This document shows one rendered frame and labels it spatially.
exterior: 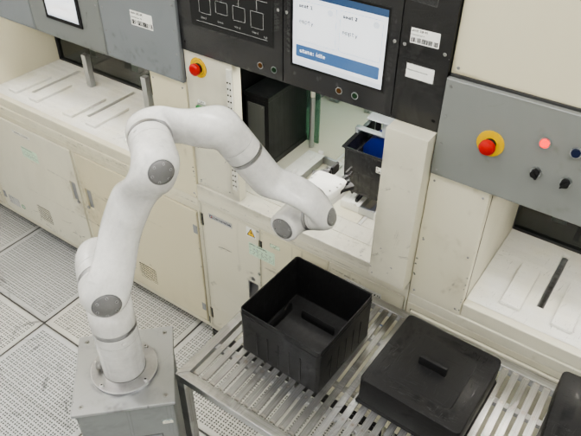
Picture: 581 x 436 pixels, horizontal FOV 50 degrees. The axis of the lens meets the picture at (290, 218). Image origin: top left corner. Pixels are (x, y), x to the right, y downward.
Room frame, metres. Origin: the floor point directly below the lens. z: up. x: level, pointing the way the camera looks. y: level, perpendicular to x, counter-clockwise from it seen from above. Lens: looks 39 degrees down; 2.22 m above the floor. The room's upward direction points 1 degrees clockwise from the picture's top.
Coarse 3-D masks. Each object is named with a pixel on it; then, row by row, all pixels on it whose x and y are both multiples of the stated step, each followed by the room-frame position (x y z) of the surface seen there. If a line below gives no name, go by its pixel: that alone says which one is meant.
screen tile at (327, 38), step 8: (304, 8) 1.60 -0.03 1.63; (312, 8) 1.59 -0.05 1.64; (320, 8) 1.57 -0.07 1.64; (328, 8) 1.56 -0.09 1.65; (304, 16) 1.60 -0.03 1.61; (312, 16) 1.58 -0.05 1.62; (320, 16) 1.57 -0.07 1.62; (328, 24) 1.56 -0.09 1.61; (304, 32) 1.60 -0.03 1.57; (312, 32) 1.58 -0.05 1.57; (320, 32) 1.57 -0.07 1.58; (328, 32) 1.56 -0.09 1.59; (304, 40) 1.60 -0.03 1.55; (312, 40) 1.58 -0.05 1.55; (320, 40) 1.57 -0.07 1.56; (328, 40) 1.56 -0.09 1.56
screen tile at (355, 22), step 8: (344, 16) 1.53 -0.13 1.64; (352, 16) 1.52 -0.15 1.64; (360, 16) 1.51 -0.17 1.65; (344, 24) 1.53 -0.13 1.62; (352, 24) 1.52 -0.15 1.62; (360, 24) 1.50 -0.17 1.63; (368, 24) 1.49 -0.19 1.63; (360, 32) 1.50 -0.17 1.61; (368, 32) 1.49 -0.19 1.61; (376, 32) 1.48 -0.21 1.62; (344, 40) 1.53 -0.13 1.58; (352, 40) 1.51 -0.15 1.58; (376, 40) 1.48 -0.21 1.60; (344, 48) 1.53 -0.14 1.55; (352, 48) 1.51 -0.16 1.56; (360, 48) 1.50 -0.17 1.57; (368, 48) 1.49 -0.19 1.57; (376, 48) 1.47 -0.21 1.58; (360, 56) 1.50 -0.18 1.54; (368, 56) 1.49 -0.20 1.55; (376, 56) 1.47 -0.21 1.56
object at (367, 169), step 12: (372, 120) 1.90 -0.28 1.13; (384, 120) 1.74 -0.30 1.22; (360, 132) 1.82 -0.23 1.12; (372, 132) 1.79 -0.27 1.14; (384, 132) 1.75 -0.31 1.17; (348, 144) 1.76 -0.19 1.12; (360, 144) 1.83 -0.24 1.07; (348, 156) 1.74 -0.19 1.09; (360, 156) 1.71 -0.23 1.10; (372, 156) 1.69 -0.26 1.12; (360, 168) 1.71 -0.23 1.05; (372, 168) 1.69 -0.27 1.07; (360, 180) 1.71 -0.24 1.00; (372, 180) 1.69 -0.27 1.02; (360, 192) 1.71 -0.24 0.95; (372, 192) 1.69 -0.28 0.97
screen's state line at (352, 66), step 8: (296, 48) 1.61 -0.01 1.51; (304, 48) 1.60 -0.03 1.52; (312, 48) 1.58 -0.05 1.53; (304, 56) 1.60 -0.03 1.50; (312, 56) 1.58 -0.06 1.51; (320, 56) 1.57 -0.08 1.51; (328, 56) 1.55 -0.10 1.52; (336, 56) 1.54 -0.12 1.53; (328, 64) 1.55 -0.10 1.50; (336, 64) 1.54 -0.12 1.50; (344, 64) 1.53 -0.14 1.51; (352, 64) 1.51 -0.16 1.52; (360, 64) 1.50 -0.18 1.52; (352, 72) 1.51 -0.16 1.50; (360, 72) 1.50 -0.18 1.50; (368, 72) 1.48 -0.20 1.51; (376, 72) 1.47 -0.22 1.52
